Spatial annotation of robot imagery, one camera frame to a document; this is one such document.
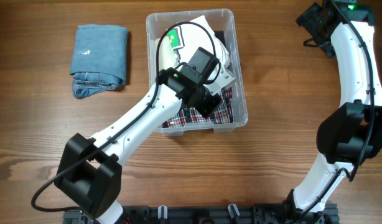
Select right black cable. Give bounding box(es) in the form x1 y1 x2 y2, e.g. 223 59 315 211
298 0 377 215

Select blue denim jeans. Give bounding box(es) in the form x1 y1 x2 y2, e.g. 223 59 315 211
70 24 128 99

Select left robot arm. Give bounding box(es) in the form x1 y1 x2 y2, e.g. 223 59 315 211
54 47 221 223

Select red plaid shirt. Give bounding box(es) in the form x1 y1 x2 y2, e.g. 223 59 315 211
162 87 234 128

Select black cable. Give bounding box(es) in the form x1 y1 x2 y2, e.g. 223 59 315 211
298 0 377 215
30 21 222 213

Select cream cloth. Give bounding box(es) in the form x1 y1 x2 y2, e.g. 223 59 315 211
159 36 179 71

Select clear plastic storage bin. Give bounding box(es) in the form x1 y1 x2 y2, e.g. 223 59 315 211
146 9 248 136

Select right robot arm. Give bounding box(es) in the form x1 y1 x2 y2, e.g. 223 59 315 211
280 1 382 223

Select white printed t-shirt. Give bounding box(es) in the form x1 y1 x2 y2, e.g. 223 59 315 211
167 16 230 74

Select left black cable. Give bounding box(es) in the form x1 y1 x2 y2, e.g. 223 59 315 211
30 21 222 213

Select black garment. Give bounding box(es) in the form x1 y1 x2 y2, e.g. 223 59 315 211
214 30 231 68

